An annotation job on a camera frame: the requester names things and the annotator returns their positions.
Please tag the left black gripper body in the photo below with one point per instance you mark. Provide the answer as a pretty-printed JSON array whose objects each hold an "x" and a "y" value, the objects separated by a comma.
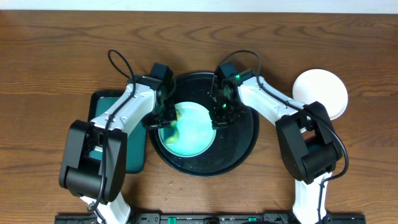
[{"x": 158, "y": 119}]

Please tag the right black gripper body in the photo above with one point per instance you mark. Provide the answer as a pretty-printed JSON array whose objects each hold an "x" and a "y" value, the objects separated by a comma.
[{"x": 222, "y": 118}]

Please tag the green yellow sponge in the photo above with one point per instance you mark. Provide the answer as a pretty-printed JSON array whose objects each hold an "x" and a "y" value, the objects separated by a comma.
[{"x": 173, "y": 136}]

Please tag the mint green plate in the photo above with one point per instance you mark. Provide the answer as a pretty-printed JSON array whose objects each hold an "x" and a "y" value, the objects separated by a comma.
[{"x": 195, "y": 132}]

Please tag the white plate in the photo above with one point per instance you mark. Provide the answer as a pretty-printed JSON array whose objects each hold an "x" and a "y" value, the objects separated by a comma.
[{"x": 324, "y": 87}]

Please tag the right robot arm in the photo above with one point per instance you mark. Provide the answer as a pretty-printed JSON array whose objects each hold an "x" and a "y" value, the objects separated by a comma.
[{"x": 308, "y": 143}]

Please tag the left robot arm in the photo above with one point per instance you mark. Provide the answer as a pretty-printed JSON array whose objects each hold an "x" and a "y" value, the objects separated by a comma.
[{"x": 94, "y": 160}]

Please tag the round black serving tray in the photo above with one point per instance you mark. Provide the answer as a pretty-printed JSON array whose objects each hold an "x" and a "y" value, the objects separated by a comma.
[{"x": 232, "y": 144}]

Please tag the black rectangular sponge tray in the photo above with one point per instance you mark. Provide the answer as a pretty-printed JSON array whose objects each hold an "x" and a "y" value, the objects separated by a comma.
[{"x": 136, "y": 142}]

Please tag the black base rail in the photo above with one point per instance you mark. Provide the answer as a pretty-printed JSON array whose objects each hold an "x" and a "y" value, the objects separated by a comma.
[{"x": 279, "y": 218}]

